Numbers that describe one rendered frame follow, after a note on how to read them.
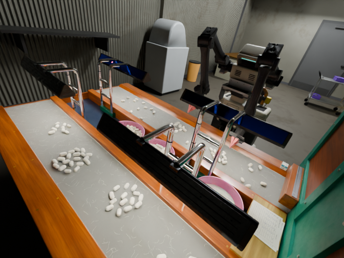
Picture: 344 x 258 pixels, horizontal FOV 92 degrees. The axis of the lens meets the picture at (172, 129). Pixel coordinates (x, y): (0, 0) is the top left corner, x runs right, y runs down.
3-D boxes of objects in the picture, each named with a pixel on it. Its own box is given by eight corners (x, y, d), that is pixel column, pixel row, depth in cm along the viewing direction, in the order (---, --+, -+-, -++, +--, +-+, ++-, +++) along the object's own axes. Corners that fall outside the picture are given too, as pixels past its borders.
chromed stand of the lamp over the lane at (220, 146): (197, 154, 120) (215, 98, 96) (222, 170, 111) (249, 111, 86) (181, 168, 107) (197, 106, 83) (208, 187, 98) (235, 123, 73)
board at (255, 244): (254, 195, 86) (255, 194, 86) (285, 215, 79) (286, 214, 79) (229, 249, 64) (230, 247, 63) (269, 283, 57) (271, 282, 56)
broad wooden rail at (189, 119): (127, 97, 206) (127, 82, 196) (283, 187, 120) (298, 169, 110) (119, 99, 198) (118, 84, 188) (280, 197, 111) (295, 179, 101)
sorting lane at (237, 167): (118, 87, 190) (118, 86, 189) (291, 184, 104) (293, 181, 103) (93, 92, 170) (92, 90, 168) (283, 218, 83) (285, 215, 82)
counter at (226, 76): (253, 74, 710) (261, 56, 669) (231, 82, 562) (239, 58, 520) (237, 70, 746) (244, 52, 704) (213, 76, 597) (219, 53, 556)
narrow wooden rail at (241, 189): (93, 99, 173) (92, 88, 167) (277, 224, 87) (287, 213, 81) (88, 100, 169) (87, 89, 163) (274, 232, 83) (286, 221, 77)
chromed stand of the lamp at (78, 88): (76, 115, 139) (65, 59, 115) (88, 126, 129) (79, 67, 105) (50, 123, 126) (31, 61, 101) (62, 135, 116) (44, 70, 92)
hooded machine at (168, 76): (164, 83, 451) (172, 20, 372) (181, 90, 420) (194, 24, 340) (143, 87, 402) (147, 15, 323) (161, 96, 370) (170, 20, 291)
